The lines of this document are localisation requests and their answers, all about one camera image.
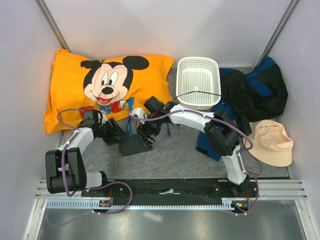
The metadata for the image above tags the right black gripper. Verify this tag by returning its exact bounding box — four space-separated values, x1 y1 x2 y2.
136 112 163 146

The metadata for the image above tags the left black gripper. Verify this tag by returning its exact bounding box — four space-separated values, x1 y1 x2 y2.
96 117 127 146

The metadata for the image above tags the dark grey network switch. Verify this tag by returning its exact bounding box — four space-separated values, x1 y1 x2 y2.
119 134 153 157

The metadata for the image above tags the black power adapter brick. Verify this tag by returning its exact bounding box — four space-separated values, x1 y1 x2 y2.
238 113 252 136

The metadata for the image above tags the black power cord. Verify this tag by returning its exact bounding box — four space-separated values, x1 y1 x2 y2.
172 91 264 176

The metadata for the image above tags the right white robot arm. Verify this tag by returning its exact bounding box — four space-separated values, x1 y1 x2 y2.
132 96 250 197

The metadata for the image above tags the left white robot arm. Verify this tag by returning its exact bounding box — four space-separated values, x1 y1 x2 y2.
45 108 127 197

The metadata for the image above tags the orange Mickey Mouse pillow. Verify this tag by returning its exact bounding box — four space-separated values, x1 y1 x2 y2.
44 49 174 134

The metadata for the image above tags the white perforated plastic basket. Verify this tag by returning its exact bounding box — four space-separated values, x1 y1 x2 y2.
176 56 222 111

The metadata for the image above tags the blue and black garment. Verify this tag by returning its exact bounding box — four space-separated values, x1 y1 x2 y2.
195 56 289 162

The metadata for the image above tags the beige bucket hat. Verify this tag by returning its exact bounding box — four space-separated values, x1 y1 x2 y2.
248 119 294 167

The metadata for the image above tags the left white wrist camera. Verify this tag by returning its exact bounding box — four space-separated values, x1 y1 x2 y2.
99 111 109 125

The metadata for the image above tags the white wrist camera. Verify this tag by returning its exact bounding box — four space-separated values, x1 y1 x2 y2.
99 111 109 125
131 107 148 125

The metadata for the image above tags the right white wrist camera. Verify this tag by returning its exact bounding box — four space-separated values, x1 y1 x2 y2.
131 107 148 125

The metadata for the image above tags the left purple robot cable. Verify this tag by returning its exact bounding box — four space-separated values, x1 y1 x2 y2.
46 108 133 228

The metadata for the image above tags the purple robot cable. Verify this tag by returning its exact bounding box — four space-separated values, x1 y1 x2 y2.
127 109 261 217
46 108 133 228

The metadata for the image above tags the white slotted cable duct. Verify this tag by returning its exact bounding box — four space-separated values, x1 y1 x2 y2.
46 198 251 211

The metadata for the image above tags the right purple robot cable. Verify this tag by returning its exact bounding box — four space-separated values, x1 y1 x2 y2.
127 109 261 217

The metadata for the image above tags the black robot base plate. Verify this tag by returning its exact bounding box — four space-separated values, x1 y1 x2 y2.
81 178 258 204

